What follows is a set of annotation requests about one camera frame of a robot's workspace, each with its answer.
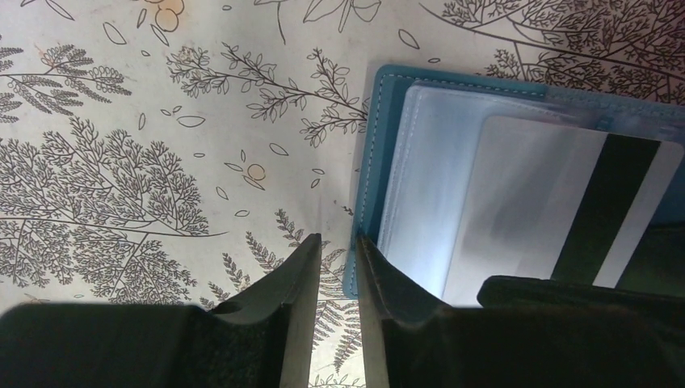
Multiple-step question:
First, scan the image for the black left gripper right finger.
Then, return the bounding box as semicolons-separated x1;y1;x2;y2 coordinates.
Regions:
355;235;684;387

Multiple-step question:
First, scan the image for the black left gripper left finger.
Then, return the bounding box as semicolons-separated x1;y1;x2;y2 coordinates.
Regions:
1;234;322;387

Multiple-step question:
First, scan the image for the silver credit card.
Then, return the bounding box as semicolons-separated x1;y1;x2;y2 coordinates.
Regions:
442;116;683;306

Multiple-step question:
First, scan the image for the blue card holder wallet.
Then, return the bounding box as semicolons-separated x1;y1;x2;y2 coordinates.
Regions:
354;65;684;301

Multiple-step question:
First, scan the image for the floral patterned table mat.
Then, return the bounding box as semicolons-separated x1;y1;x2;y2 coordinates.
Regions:
1;1;684;387

